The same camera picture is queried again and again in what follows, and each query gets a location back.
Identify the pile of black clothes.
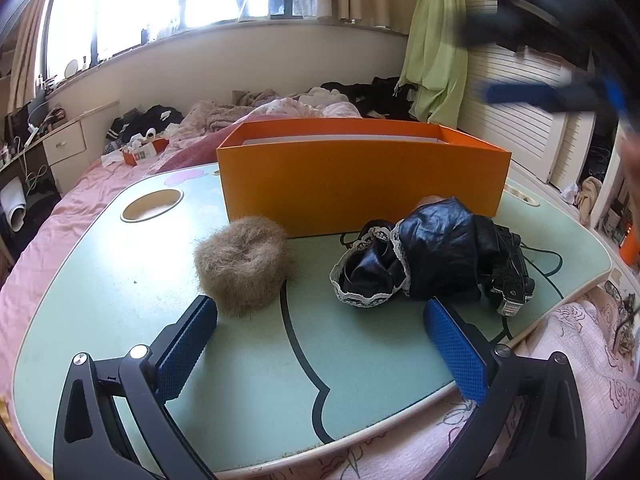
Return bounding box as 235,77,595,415
320,77,417,122
104,105,185,155

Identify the small orange box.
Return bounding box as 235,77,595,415
122,137,171,167

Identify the white drawer cabinet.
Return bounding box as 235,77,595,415
42,100,121,181

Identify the white louvered wardrobe door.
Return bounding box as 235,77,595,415
460,42,623,188

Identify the orange cardboard box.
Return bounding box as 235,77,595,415
216,119,512,238

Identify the pink floral blanket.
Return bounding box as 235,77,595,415
215,295,640,480

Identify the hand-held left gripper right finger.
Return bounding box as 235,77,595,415
423,296,587,480

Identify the brown furry scrunchie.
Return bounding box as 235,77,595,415
192,215,291,318

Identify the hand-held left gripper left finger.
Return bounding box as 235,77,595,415
52,295,219,480

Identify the green hanging cloth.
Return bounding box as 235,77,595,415
400,0,483,128

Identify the crumpled pink quilt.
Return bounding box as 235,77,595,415
170,87,366,153

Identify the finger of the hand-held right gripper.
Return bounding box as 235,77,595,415
459,10,523,51
484,76,628,116

